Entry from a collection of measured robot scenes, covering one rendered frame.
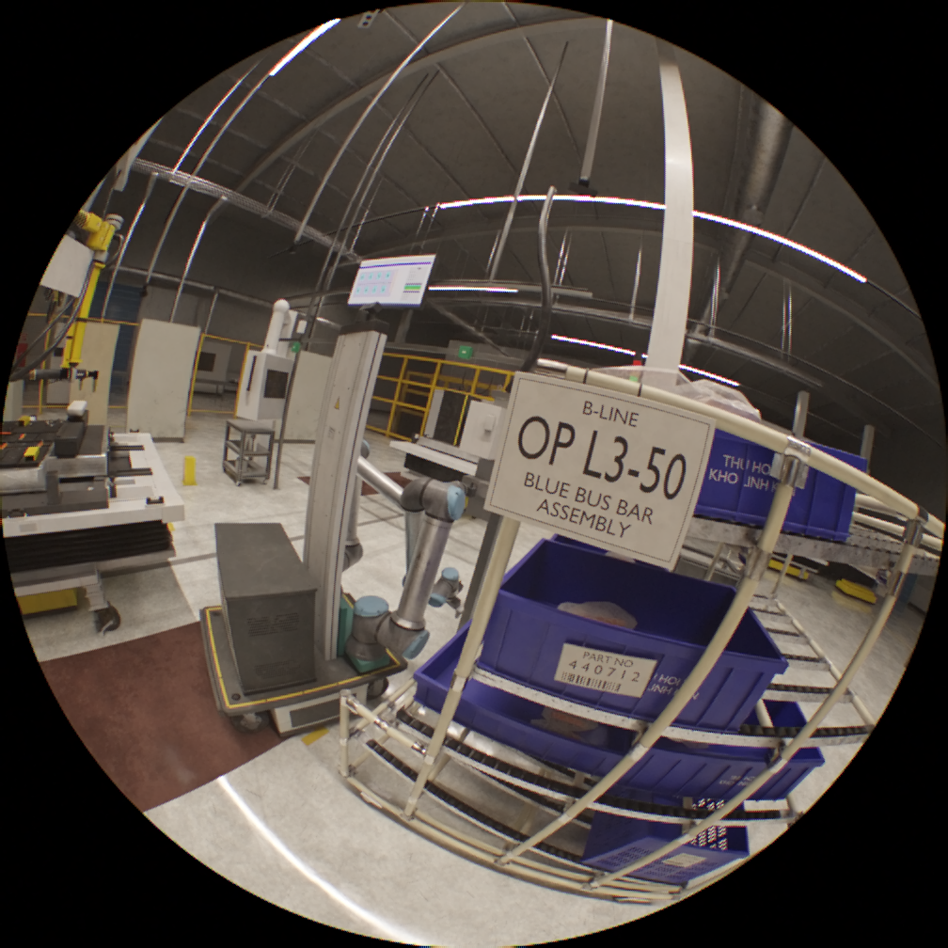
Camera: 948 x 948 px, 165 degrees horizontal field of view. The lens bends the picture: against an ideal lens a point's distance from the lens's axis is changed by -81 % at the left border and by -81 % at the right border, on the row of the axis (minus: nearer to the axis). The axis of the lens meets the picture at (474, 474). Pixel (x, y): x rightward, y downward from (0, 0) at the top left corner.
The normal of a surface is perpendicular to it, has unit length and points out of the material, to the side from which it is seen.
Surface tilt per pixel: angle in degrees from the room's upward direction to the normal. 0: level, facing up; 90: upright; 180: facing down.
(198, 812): 0
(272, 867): 0
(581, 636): 90
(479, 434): 90
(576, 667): 90
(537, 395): 90
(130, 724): 0
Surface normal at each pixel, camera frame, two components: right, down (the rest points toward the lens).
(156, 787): 0.25, -0.95
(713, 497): -0.42, 0.06
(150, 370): 0.86, 0.30
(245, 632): 0.69, 0.30
